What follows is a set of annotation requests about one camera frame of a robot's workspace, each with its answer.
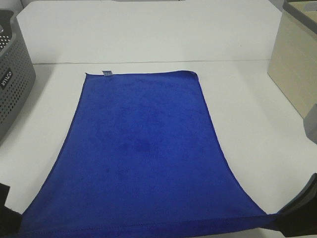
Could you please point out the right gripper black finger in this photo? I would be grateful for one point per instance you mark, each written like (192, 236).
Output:
(299, 216)

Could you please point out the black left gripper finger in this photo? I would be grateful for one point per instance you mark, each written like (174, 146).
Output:
(10, 221)

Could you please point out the blue microfibre towel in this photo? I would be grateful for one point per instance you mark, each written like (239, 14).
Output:
(141, 160)

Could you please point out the grey perforated plastic basket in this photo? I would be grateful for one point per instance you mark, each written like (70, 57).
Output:
(17, 74)

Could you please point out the white back panel board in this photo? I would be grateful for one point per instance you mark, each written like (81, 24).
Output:
(107, 31)

